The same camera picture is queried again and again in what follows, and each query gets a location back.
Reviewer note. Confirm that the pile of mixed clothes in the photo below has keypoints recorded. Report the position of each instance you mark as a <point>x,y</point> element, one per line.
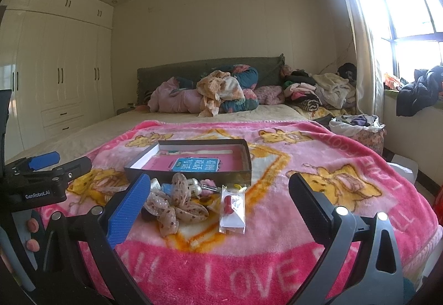
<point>315,95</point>

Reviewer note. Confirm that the cream curtain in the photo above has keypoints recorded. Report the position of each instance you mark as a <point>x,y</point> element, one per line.
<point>369,84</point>

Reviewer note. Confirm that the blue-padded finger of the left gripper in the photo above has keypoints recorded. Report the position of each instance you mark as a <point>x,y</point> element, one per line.
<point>38,162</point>

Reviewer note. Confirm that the window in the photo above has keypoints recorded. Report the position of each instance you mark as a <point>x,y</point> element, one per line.
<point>407,35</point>

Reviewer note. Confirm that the dark green headboard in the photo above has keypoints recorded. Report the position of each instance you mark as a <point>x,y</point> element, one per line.
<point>149,78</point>

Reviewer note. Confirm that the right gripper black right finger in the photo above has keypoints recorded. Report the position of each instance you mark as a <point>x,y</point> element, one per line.
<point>376,276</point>

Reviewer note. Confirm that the dark shallow cardboard box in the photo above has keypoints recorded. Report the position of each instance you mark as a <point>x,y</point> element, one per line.
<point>224,161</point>

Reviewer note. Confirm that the pink fuzzy hair clip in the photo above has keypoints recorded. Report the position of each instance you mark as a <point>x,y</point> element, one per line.
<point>209,187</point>

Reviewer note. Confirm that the floral peach cloth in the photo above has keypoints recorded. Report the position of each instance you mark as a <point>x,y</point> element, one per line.
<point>216,88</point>

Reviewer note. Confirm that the pink bedding bundle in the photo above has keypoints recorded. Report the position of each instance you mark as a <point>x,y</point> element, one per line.
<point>171,97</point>

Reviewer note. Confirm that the person's left hand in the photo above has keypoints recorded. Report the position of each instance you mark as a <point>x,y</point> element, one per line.
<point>31,245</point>

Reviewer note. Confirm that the bagged red earrings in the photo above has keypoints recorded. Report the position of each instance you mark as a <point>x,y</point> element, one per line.
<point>232,217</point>

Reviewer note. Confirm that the laundry bag with clothes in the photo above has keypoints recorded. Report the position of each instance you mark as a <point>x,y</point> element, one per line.
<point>365,129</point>

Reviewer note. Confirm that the dark teal floral quilt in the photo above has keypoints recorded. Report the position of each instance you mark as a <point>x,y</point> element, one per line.
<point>247,77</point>

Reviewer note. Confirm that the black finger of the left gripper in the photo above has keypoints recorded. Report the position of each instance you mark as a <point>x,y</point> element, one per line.
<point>66,173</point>

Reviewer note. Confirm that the black jacket on sill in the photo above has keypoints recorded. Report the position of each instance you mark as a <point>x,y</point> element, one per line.
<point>423,92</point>

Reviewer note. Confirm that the cream built-in wardrobe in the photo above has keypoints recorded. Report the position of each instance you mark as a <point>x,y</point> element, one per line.
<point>55,59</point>

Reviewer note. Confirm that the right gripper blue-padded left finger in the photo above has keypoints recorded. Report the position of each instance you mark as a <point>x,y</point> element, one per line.
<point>102,228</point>

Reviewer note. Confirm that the blue small jewelry box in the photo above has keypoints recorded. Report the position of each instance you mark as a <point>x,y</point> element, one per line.
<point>167,188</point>

